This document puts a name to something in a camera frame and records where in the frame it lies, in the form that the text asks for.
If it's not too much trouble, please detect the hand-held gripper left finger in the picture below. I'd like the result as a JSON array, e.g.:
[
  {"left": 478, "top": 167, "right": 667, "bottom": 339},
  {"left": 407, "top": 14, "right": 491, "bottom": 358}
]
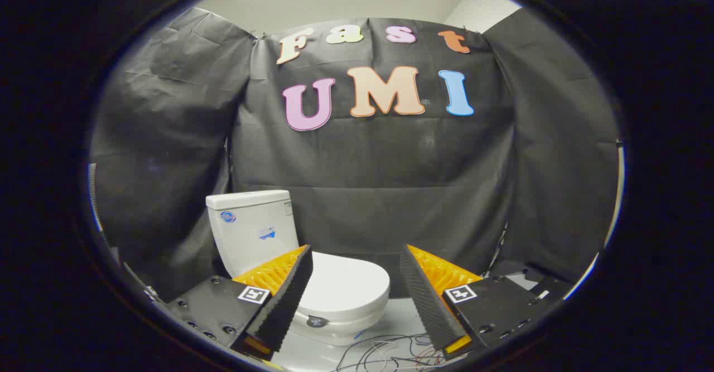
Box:
[{"left": 166, "top": 244, "right": 314, "bottom": 361}]

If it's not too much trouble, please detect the tangle of floor cables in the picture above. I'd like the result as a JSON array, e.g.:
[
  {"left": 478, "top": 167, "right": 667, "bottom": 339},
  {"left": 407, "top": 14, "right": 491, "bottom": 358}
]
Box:
[{"left": 334, "top": 333, "right": 447, "bottom": 372}]

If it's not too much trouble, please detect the white toilet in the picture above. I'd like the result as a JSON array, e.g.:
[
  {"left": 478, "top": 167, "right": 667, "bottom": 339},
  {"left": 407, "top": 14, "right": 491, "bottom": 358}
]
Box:
[{"left": 206, "top": 190, "right": 391, "bottom": 347}]

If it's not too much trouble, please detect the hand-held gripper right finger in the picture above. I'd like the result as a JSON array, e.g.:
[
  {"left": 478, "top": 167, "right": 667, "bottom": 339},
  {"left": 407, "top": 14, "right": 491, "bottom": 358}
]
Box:
[{"left": 399, "top": 244, "right": 553, "bottom": 360}]

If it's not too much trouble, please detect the black backdrop cloth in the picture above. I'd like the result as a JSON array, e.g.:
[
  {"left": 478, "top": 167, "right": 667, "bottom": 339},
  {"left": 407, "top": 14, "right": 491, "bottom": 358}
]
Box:
[{"left": 89, "top": 7, "right": 620, "bottom": 300}]

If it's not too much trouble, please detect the black flat case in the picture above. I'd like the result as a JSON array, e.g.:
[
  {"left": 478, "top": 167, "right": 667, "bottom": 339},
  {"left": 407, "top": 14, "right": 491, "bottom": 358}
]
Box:
[{"left": 527, "top": 276, "right": 573, "bottom": 306}]

